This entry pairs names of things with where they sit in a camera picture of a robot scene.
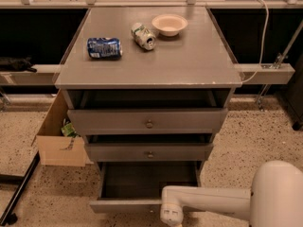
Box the grey top drawer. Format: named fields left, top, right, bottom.
left=67, top=109, right=227, bottom=136

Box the black object on rail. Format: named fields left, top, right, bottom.
left=0, top=57, right=37, bottom=73

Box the grey horizontal rail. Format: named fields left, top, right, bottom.
left=0, top=63, right=294, bottom=86

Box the cardboard box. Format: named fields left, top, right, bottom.
left=36, top=91, right=87, bottom=166

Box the black floor stand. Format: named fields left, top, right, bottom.
left=0, top=153, right=40, bottom=227

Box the white cable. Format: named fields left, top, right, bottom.
left=239, top=0, right=270, bottom=84

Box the grey drawer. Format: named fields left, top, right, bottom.
left=90, top=161, right=201, bottom=213
left=84, top=143, right=213, bottom=162
left=67, top=109, right=227, bottom=136

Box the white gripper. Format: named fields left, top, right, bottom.
left=160, top=203, right=184, bottom=227

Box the white paper bowl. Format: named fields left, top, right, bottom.
left=151, top=14, right=187, bottom=37

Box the green packet in box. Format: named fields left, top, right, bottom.
left=61, top=120, right=77, bottom=137

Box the blue soda can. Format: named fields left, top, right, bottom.
left=87, top=38, right=122, bottom=59

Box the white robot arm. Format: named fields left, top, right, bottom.
left=160, top=161, right=303, bottom=227

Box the black cart with wheel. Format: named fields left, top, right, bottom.
left=284, top=53, right=303, bottom=131

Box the green and silver soda can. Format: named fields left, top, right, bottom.
left=131, top=23, right=156, bottom=51

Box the grey wooden drawer cabinet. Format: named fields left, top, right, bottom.
left=54, top=6, right=243, bottom=175

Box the metal diagonal strut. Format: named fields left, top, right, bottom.
left=252, top=21, right=303, bottom=111

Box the grey middle drawer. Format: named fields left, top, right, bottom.
left=84, top=143, right=213, bottom=162

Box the grey bottom drawer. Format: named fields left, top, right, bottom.
left=90, top=161, right=201, bottom=213

